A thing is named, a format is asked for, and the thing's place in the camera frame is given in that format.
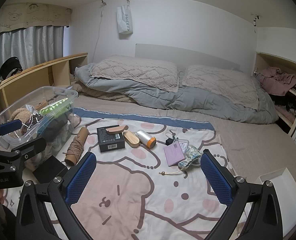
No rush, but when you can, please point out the green white wet wipes packet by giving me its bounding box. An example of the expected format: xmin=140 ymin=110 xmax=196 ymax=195
xmin=37 ymin=98 xmax=72 ymax=117

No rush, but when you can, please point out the white headboard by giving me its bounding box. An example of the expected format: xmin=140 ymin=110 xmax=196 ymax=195
xmin=135 ymin=43 xmax=240 ymax=72

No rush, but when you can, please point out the purple flat box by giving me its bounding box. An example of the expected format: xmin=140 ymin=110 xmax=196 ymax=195
xmin=163 ymin=140 xmax=186 ymax=167

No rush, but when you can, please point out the cardboard tube with rope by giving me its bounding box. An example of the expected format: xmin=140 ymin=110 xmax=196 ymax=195
xmin=64 ymin=127 xmax=89 ymax=166

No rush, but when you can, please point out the white wall cable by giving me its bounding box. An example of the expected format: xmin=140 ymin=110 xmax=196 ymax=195
xmin=93 ymin=2 xmax=106 ymax=63

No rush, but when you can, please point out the grey duvet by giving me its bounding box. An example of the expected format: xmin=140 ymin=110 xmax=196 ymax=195
xmin=74 ymin=62 xmax=279 ymax=124

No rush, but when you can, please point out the wooden bedside shelf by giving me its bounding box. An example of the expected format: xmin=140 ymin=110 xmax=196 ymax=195
xmin=0 ymin=52 xmax=88 ymax=120

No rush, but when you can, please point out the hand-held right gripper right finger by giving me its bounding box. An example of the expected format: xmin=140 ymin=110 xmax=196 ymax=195
xmin=200 ymin=149 xmax=284 ymax=240

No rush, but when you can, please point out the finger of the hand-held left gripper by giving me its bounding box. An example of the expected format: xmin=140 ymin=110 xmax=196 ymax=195
xmin=12 ymin=137 xmax=47 ymax=159
xmin=0 ymin=119 xmax=23 ymax=143

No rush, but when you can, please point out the oval wooden box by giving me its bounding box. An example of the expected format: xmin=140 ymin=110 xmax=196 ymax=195
xmin=123 ymin=131 xmax=140 ymax=148

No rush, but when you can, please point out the white plastic tray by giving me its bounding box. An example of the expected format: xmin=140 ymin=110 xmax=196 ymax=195
xmin=259 ymin=167 xmax=296 ymax=207

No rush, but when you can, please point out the white hanging bag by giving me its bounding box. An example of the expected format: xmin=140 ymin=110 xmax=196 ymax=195
xmin=116 ymin=4 xmax=133 ymax=40

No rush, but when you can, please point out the clear plastic storage box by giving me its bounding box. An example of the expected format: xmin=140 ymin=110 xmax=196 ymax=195
xmin=0 ymin=86 xmax=79 ymax=171

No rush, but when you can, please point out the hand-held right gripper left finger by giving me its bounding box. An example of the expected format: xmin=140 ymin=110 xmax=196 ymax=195
xmin=15 ymin=151 xmax=97 ymax=240

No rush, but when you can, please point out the wooden block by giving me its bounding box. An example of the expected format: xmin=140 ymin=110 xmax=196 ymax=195
xmin=105 ymin=125 xmax=129 ymax=135

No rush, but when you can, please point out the beige printed curtain valance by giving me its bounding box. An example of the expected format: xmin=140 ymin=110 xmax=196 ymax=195
xmin=0 ymin=2 xmax=72 ymax=37

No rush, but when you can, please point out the beige textured pillow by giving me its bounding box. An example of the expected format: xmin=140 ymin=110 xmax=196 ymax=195
xmin=182 ymin=65 xmax=259 ymax=110
xmin=89 ymin=55 xmax=180 ymax=93

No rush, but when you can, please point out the black cardboard box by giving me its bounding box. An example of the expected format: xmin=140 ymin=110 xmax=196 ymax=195
xmin=96 ymin=124 xmax=126 ymax=153

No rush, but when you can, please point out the grey curtain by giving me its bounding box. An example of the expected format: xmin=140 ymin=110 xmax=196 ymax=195
xmin=0 ymin=25 xmax=64 ymax=88

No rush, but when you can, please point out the beige bed sheet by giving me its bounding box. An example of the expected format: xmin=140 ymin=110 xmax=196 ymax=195
xmin=73 ymin=95 xmax=296 ymax=178

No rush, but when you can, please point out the printed cartoon blanket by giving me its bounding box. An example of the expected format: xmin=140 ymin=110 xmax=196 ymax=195
xmin=3 ymin=107 xmax=253 ymax=240

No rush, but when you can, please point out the black cap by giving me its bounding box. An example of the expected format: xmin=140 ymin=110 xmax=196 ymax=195
xmin=0 ymin=57 xmax=24 ymax=80

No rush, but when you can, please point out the crocheted drawstring pouch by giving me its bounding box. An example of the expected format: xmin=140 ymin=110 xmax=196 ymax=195
xmin=159 ymin=144 xmax=204 ymax=175

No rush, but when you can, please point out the white open closet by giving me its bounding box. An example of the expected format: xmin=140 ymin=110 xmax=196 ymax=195
xmin=253 ymin=26 xmax=296 ymax=138

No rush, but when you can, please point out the brown plush toy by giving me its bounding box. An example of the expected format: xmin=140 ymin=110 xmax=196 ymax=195
xmin=9 ymin=108 xmax=32 ymax=137

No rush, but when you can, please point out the pink clothes pile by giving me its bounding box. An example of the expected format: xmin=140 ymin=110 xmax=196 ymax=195
xmin=256 ymin=66 xmax=296 ymax=96

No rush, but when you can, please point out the beige fleece blanket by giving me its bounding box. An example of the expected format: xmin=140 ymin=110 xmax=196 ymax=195
xmin=73 ymin=81 xmax=136 ymax=103

